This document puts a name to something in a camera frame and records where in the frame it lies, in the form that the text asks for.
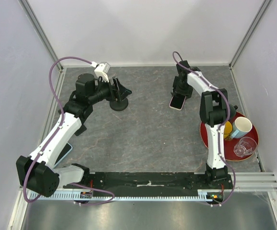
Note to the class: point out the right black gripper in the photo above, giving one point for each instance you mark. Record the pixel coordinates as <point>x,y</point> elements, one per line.
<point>188,92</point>

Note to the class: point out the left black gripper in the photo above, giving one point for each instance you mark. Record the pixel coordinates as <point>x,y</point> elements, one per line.
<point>114,95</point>

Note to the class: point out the black phone stand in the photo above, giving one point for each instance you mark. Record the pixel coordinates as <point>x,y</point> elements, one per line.
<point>119,106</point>

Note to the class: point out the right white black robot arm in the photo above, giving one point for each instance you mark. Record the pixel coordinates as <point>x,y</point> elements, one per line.
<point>214,112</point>

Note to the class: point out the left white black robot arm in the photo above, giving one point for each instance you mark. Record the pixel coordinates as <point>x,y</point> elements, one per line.
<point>36,172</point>

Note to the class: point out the light blue phone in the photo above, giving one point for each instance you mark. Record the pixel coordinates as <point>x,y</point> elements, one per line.
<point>65,151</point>

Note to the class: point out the dark green cup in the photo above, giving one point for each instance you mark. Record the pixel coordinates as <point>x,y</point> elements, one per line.
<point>233,111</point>

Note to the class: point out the yellow cup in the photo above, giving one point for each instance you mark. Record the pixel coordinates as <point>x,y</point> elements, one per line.
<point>227,129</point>

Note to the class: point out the white blue mug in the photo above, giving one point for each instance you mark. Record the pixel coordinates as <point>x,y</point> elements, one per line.
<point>241,126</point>

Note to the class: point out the red round tray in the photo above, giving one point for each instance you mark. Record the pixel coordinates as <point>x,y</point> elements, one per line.
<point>235,141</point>

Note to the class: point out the clear glass cup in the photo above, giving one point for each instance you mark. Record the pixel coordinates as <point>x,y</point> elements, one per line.
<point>245,147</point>

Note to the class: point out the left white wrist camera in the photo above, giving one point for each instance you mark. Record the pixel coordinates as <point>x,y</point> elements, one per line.
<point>101,70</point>

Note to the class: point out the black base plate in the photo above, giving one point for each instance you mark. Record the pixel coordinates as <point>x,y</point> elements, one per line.
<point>189,180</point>

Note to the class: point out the light blue cable duct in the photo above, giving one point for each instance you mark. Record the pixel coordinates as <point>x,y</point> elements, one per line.
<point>87,195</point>

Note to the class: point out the left aluminium frame post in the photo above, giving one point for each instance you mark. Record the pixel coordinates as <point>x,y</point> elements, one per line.
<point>38,28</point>

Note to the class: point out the aluminium frame post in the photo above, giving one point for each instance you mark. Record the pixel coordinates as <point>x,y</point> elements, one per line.
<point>38,28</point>
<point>250,31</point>

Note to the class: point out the right aluminium frame post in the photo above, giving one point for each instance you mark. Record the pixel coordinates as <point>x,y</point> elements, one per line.
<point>250,31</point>

